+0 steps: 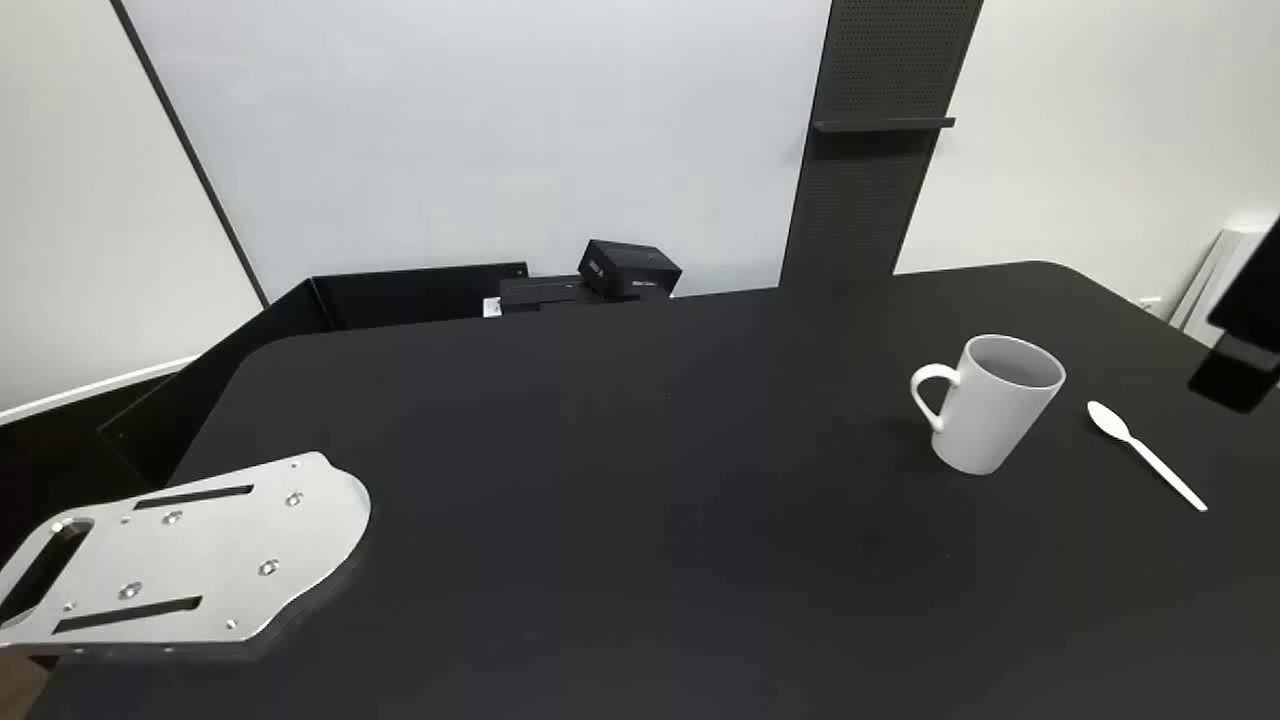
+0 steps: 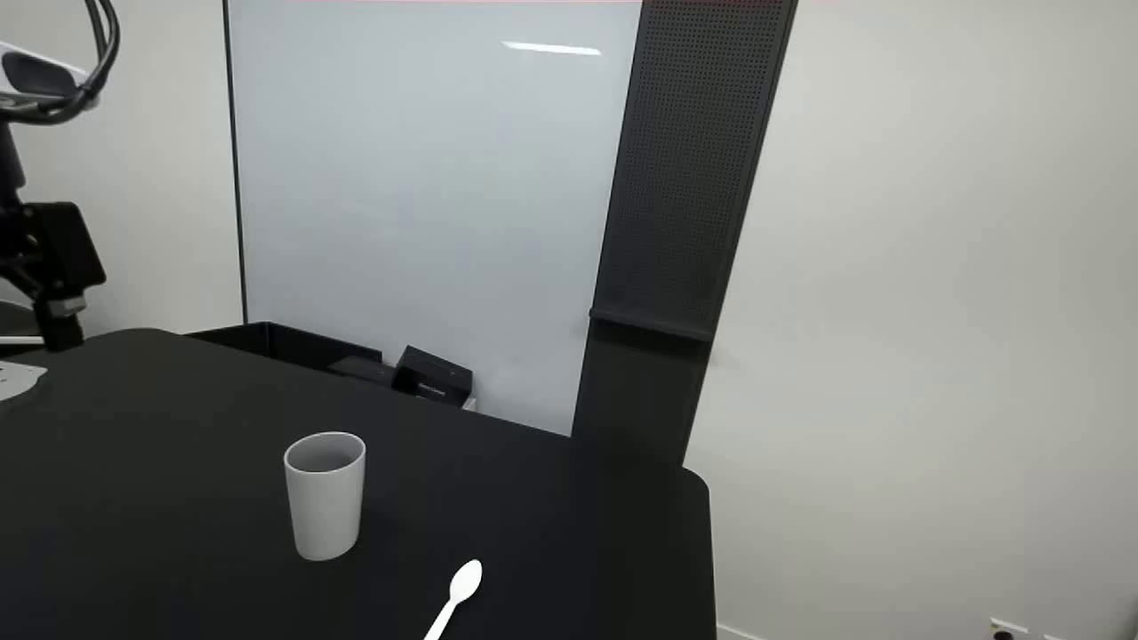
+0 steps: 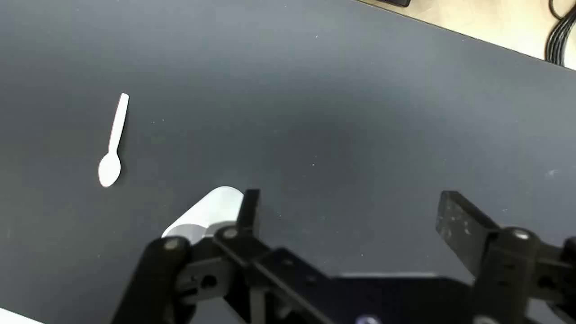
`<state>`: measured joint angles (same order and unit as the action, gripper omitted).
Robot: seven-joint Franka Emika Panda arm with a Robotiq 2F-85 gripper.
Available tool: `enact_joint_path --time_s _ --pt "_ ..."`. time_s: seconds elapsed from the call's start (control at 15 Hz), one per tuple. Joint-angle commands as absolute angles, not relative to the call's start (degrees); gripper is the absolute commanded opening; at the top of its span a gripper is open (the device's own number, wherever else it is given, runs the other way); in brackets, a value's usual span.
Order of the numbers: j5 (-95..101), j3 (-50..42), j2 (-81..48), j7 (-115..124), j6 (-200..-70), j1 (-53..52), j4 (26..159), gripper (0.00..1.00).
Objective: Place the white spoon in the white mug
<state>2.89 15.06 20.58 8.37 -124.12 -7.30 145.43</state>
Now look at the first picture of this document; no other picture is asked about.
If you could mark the white plastic spoon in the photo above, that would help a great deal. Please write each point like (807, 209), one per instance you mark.
(1112, 425)

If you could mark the small black box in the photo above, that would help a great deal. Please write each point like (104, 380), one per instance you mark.
(627, 269)

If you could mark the whiteboard panel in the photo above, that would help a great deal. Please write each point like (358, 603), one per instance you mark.
(428, 132)

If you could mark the black monitor at right edge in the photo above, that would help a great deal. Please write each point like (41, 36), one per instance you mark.
(1243, 368)

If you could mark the black vertical post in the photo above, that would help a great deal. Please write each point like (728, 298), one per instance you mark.
(879, 110)

